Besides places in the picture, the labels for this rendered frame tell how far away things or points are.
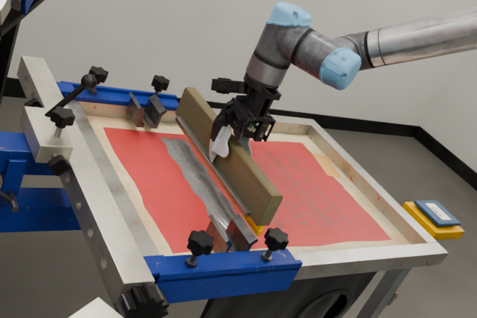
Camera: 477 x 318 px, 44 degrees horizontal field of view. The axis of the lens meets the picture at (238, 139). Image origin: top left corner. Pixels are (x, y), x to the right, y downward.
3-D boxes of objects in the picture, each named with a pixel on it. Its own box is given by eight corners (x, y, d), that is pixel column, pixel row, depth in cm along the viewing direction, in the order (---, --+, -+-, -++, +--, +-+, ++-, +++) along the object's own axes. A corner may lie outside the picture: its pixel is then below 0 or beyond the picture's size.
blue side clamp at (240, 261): (275, 271, 116) (289, 244, 113) (287, 289, 112) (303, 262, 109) (135, 284, 98) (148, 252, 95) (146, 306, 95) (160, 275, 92)
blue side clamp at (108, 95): (167, 117, 154) (176, 94, 151) (174, 128, 150) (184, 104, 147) (52, 106, 136) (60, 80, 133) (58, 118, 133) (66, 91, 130)
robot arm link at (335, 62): (373, 52, 112) (325, 25, 116) (354, 58, 103) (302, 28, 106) (355, 88, 116) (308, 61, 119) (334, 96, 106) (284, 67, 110)
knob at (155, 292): (146, 302, 90) (162, 266, 87) (160, 331, 86) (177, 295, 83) (100, 307, 86) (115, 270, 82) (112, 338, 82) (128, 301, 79)
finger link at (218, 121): (207, 140, 121) (228, 105, 118) (204, 135, 122) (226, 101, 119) (224, 145, 124) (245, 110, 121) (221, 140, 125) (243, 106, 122)
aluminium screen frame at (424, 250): (307, 129, 181) (313, 118, 180) (440, 265, 141) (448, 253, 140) (53, 104, 135) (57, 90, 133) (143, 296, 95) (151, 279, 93)
